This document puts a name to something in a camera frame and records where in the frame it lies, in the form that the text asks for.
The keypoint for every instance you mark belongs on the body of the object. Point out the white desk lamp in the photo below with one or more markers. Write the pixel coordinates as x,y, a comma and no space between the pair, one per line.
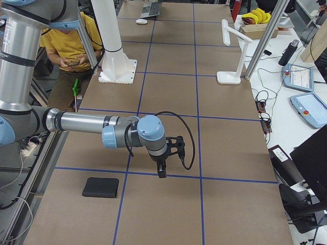
234,61

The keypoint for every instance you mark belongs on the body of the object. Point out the teach pendant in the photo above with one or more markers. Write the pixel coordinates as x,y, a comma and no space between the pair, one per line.
311,108
298,77

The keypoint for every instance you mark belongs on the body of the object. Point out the yellow bananas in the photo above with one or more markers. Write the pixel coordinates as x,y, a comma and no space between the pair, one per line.
255,17

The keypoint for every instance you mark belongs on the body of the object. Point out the white power strip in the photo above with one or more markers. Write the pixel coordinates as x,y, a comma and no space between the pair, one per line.
29,149

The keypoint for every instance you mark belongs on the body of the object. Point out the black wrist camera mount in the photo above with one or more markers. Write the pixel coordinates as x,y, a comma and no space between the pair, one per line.
175,145

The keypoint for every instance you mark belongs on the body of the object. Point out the upper teach pendant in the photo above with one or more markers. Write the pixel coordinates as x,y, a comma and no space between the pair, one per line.
298,77

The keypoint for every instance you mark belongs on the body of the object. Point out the cardboard box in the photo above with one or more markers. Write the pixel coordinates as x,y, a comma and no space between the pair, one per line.
253,31

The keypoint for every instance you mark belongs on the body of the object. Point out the white computer mouse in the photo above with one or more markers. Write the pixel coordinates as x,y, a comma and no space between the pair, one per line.
141,21

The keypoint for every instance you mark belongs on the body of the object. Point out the black monitor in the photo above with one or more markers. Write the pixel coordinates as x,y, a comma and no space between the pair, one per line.
310,160

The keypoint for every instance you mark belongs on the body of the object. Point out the grey laptop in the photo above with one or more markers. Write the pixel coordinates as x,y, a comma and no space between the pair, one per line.
151,9

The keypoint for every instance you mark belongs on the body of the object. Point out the person in yellow shirt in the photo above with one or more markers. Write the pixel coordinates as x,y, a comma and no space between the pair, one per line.
62,47

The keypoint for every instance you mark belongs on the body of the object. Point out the white pedestal column base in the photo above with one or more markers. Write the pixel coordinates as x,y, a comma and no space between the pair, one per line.
116,66

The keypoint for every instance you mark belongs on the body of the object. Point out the black water bottle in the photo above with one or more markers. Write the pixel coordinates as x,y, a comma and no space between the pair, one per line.
288,53

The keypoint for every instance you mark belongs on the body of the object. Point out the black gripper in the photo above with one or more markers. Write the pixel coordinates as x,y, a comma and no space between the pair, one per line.
160,161

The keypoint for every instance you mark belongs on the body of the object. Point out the smartphone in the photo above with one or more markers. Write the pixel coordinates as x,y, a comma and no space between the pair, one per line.
73,63

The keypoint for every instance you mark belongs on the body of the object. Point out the orange black electronics board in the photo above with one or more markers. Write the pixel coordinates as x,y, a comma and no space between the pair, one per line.
264,117

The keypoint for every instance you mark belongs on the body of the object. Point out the aluminium frame post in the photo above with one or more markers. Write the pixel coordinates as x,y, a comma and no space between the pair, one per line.
279,9

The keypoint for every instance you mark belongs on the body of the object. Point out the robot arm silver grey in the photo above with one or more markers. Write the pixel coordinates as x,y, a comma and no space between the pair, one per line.
25,22

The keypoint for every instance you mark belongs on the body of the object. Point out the black box white label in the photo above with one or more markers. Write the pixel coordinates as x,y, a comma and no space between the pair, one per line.
284,166

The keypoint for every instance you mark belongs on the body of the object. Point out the black mouse pad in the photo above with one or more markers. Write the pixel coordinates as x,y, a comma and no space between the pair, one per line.
101,187

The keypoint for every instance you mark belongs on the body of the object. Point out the green handled tool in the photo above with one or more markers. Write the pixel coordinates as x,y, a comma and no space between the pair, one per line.
76,91

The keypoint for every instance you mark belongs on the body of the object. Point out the lower teach pendant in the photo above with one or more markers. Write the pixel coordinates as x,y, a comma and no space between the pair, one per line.
311,108

